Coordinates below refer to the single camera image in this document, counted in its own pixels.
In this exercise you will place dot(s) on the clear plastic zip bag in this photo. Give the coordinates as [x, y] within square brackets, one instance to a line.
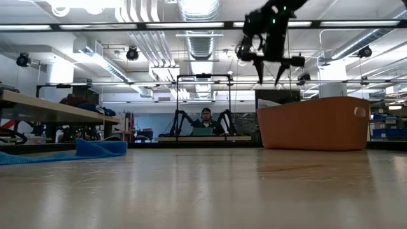
[267, 103]

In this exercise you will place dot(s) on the dark clothing pile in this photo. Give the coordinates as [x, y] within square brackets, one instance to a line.
[76, 101]

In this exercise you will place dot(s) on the black overhead light bar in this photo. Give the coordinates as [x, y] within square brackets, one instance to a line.
[349, 24]

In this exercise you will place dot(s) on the distant overhead light rail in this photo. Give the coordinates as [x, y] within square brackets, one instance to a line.
[190, 82]

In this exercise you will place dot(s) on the blue storage bins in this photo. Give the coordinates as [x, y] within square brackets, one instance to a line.
[388, 132]

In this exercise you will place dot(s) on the blue cart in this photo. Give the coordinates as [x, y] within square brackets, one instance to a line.
[144, 134]

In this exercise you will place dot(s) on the distant black rig frame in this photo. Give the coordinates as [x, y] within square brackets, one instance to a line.
[203, 75]

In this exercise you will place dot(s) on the blue elastic bandage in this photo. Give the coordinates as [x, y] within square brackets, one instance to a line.
[101, 148]

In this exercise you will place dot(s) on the distant wooden table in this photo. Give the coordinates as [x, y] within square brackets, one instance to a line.
[235, 139]

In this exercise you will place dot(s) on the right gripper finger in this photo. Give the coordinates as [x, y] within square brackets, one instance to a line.
[259, 68]
[281, 71]

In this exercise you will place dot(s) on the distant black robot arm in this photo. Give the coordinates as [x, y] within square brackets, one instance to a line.
[179, 119]
[228, 119]

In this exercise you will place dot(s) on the person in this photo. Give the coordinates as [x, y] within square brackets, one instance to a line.
[208, 122]

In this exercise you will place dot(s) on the orange plastic bin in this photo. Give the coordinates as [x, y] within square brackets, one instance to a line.
[311, 127]

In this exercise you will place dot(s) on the teal laptop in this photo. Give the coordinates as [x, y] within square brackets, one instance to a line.
[203, 132]

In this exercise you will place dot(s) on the red and white rack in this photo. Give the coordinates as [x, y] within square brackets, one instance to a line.
[128, 124]

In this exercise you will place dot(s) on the wooden workbench with grey frame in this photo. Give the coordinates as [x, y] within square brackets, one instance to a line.
[47, 111]

